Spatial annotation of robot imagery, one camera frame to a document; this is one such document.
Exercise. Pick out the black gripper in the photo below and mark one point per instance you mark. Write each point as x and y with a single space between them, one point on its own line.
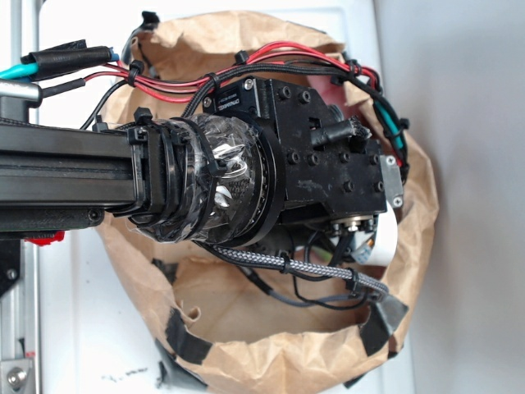
316 166

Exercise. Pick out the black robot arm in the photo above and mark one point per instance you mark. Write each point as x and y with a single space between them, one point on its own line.
175 179

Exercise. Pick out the brown paper bag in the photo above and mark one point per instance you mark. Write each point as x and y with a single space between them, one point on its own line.
203 311

